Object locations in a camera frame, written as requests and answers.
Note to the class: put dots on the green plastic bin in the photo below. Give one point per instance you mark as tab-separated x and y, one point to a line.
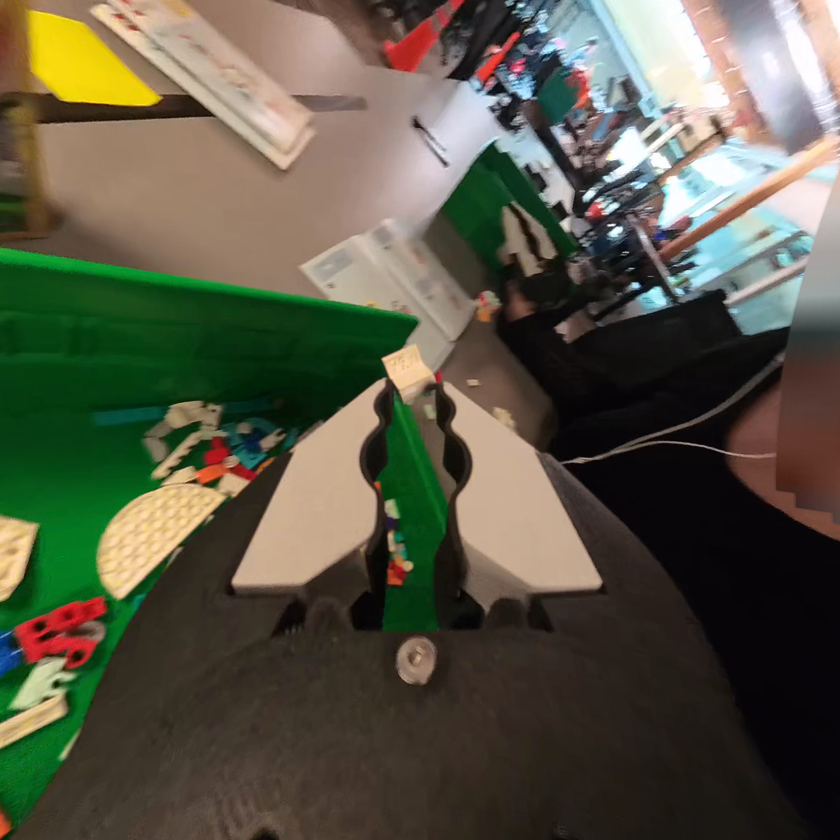
472	210
197	328

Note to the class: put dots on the white lego assembly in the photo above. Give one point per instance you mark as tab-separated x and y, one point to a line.
504	418

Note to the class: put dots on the instruction booklet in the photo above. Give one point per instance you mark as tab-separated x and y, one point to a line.
387	282

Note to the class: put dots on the person's black-clad torso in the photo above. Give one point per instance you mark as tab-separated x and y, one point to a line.
656	558

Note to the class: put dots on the green tote bag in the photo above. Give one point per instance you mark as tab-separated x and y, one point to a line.
558	98

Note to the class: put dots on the stack of closed instruction booklets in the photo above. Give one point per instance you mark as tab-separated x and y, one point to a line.
216	79

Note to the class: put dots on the small black object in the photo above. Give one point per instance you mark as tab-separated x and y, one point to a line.
430	141

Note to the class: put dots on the pile of lego pieces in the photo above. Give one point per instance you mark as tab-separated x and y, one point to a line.
151	531

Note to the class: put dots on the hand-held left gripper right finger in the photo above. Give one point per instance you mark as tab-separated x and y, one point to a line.
525	525

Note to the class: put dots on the small multicoloured lego model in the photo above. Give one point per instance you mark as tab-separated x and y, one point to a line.
489	305

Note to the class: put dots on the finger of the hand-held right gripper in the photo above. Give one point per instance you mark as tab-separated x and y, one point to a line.
541	239
513	239

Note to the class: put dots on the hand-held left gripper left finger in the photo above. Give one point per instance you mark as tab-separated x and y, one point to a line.
315	518

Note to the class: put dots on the orange traffic cone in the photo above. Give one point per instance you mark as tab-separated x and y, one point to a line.
499	59
423	39

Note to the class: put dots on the yellow sticky note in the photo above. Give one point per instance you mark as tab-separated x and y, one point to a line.
85	65

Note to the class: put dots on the yellow lego set box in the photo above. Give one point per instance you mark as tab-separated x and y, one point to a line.
36	170

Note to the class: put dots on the white lego brick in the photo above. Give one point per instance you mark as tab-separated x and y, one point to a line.
407	367

